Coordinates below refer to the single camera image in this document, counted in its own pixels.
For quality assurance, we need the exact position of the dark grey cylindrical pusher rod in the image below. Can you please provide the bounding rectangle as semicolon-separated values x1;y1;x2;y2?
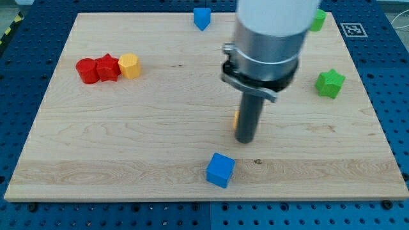
235;93;265;144

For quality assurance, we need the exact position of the yellow heart block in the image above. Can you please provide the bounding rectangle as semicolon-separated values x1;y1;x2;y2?
233;111;240;130

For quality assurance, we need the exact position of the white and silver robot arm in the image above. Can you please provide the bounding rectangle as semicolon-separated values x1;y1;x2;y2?
221;0;321;143

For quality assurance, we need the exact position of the yellow hexagon block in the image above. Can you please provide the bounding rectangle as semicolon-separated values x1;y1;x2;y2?
118;53;141;79

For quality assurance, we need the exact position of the blue cube block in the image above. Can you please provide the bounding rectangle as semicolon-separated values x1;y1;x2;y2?
206;153;235;188

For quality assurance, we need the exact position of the green star block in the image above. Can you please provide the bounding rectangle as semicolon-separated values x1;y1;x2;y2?
315;69;346;99

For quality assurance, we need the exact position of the blue pentagon block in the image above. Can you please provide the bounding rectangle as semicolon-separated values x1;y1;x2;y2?
193;8;212;31

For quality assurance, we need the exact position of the green cylinder block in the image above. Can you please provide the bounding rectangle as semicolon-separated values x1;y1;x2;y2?
309;9;327;32

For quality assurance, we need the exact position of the wooden board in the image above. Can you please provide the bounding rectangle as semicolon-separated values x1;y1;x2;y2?
4;13;408;203

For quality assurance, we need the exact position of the white fiducial marker tag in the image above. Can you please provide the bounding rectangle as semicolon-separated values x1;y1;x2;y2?
341;22;367;38

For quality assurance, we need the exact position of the red star block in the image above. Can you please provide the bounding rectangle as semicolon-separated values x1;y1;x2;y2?
95;54;121;82

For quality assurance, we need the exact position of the red cylinder block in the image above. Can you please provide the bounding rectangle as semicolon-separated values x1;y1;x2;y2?
75;58;100;84

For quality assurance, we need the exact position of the white cable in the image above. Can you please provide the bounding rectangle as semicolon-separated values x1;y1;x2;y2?
390;9;409;33

